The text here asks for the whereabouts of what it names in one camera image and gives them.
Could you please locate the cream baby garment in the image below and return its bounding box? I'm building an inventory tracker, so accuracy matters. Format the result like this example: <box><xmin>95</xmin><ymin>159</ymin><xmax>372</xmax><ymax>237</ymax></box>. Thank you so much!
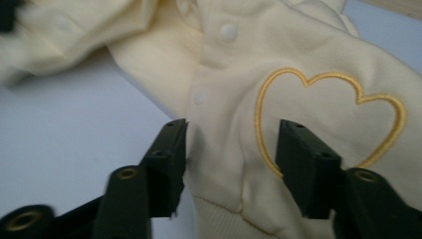
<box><xmin>0</xmin><ymin>0</ymin><xmax>422</xmax><ymax>239</ymax></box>

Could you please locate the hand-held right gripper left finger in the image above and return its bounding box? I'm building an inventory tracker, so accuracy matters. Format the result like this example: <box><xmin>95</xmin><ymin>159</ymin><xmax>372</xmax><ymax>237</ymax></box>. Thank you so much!
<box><xmin>138</xmin><ymin>118</ymin><xmax>189</xmax><ymax>219</ymax></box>

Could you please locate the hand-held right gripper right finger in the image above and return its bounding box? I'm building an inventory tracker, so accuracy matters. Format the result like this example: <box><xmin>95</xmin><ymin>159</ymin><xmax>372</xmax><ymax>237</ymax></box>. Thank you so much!
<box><xmin>274</xmin><ymin>119</ymin><xmax>343</xmax><ymax>221</ymax></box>

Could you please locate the light wooden table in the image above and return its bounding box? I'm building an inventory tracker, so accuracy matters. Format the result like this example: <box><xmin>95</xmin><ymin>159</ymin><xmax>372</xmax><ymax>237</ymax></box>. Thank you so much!
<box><xmin>358</xmin><ymin>0</ymin><xmax>422</xmax><ymax>22</ymax></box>

